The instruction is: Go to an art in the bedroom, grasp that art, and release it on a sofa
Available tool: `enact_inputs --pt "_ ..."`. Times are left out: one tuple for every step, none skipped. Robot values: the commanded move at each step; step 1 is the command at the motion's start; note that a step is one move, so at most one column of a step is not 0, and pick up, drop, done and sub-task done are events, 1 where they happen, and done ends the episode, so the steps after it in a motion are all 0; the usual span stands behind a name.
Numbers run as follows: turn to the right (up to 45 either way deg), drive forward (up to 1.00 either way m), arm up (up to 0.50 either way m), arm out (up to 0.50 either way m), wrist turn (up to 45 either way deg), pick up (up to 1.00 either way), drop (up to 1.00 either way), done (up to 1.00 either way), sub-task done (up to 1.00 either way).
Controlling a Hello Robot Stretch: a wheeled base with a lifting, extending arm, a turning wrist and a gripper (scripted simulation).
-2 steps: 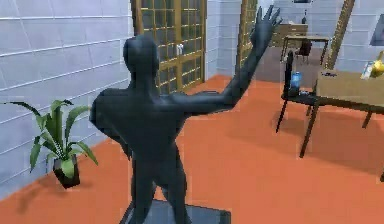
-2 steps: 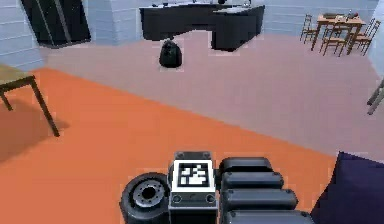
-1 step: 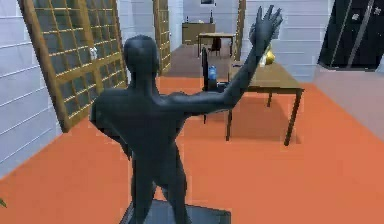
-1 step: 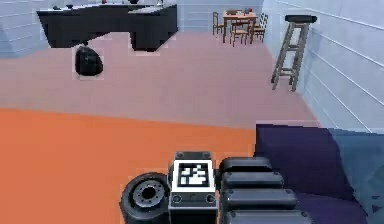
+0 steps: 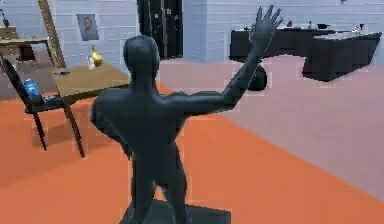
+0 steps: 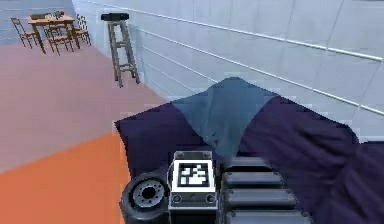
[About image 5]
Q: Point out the brown wooden table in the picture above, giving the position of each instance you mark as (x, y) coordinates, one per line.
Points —
(87, 80)

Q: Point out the black kitchen counter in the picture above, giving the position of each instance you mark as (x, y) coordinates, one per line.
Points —
(286, 43)

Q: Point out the dark flat remote control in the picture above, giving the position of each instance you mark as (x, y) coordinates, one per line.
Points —
(62, 73)

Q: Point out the golden vase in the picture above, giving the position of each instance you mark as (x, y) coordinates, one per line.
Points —
(96, 57)

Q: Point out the framed portrait picture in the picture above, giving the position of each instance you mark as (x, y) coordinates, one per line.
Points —
(87, 27)

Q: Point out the black round bin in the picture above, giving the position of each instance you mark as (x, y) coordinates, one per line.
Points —
(259, 79)

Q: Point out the dark grey human figure statue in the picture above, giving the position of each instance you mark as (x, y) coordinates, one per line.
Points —
(150, 126)

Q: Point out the wooden desk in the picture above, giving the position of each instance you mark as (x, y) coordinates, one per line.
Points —
(23, 45)

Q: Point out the black pan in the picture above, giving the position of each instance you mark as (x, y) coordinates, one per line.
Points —
(322, 25)

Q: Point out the blue box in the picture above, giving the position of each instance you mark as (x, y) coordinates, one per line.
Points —
(32, 88)

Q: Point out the black kitchen island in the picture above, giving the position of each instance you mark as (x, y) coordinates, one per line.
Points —
(340, 55)

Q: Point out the black chair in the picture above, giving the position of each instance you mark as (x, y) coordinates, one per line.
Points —
(36, 105)

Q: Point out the white small bottle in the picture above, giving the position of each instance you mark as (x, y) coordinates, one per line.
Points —
(91, 62)

